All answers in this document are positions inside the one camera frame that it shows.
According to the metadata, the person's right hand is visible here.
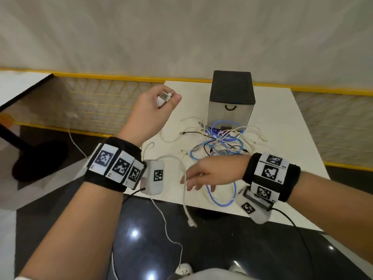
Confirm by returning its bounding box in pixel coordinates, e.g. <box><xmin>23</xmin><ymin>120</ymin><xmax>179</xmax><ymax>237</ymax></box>
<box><xmin>180</xmin><ymin>154</ymin><xmax>252</xmax><ymax>193</ymax></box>

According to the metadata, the person's left hand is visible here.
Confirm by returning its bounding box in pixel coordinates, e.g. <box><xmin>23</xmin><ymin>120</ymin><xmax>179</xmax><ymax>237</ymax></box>
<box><xmin>117</xmin><ymin>85</ymin><xmax>183</xmax><ymax>148</ymax></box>

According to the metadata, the bundle of cables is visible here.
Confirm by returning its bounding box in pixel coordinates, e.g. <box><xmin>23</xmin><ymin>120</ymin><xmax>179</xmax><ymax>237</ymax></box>
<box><xmin>142</xmin><ymin>90</ymin><xmax>199</xmax><ymax>228</ymax></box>

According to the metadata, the pile of cables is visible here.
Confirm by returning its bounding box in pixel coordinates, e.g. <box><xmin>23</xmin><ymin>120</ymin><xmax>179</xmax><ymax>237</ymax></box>
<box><xmin>159</xmin><ymin>116</ymin><xmax>268</xmax><ymax>208</ymax></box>

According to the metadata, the black-topped grey drawer box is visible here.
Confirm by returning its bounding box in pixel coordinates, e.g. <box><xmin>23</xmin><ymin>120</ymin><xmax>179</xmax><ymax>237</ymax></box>
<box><xmin>208</xmin><ymin>70</ymin><xmax>256</xmax><ymax>130</ymax></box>

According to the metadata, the person's right forearm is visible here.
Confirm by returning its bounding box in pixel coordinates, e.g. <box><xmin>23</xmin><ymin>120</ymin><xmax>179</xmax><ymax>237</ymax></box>
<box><xmin>287</xmin><ymin>170</ymin><xmax>373</xmax><ymax>257</ymax></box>

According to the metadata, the yellow mesh fence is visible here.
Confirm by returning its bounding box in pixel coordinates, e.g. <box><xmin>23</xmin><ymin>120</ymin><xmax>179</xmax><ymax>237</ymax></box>
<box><xmin>0</xmin><ymin>66</ymin><xmax>373</xmax><ymax>172</ymax></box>

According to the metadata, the black wristband with markers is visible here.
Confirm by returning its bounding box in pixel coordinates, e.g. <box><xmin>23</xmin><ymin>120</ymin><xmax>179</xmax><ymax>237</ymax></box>
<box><xmin>242</xmin><ymin>152</ymin><xmax>302</xmax><ymax>203</ymax></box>
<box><xmin>84</xmin><ymin>136</ymin><xmax>148</xmax><ymax>193</ymax></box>

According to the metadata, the white shoe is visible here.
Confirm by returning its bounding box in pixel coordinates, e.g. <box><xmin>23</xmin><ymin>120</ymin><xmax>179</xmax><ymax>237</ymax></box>
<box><xmin>174</xmin><ymin>262</ymin><xmax>194</xmax><ymax>276</ymax></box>
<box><xmin>228</xmin><ymin>261</ymin><xmax>248</xmax><ymax>275</ymax></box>

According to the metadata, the white side table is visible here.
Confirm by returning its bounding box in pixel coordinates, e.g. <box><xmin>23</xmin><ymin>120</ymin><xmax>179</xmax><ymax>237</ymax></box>
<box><xmin>0</xmin><ymin>70</ymin><xmax>53</xmax><ymax>111</ymax></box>

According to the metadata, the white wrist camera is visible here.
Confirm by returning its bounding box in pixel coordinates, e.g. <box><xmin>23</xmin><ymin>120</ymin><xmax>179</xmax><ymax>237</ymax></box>
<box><xmin>234</xmin><ymin>185</ymin><xmax>276</xmax><ymax>225</ymax></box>
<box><xmin>139</xmin><ymin>159</ymin><xmax>167</xmax><ymax>196</ymax></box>

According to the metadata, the long white power cord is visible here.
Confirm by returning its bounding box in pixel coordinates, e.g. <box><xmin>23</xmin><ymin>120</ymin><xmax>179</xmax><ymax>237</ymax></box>
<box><xmin>67</xmin><ymin>113</ymin><xmax>184</xmax><ymax>280</ymax></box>

